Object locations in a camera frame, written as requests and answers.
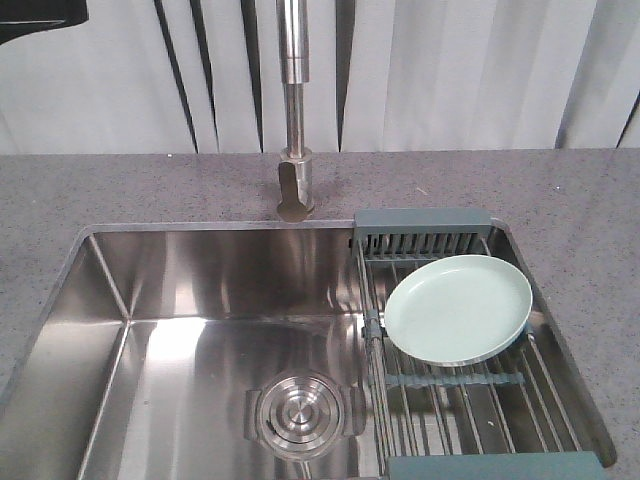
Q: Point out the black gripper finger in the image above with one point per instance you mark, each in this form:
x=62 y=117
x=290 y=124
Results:
x=24 y=17

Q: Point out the light green round plate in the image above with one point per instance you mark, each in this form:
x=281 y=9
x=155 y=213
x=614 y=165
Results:
x=459 y=310

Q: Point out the grey metal drying rack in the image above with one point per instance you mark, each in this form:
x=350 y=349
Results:
x=523 y=413

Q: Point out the white pleated curtain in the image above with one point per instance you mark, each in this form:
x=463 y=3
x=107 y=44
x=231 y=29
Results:
x=204 y=77

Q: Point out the brushed steel faucet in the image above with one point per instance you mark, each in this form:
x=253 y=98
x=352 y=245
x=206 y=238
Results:
x=295 y=167

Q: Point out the stainless steel sink basin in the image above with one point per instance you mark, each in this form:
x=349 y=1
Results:
x=153 y=335

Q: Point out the round steel sink drain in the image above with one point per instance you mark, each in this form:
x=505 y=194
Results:
x=301 y=415

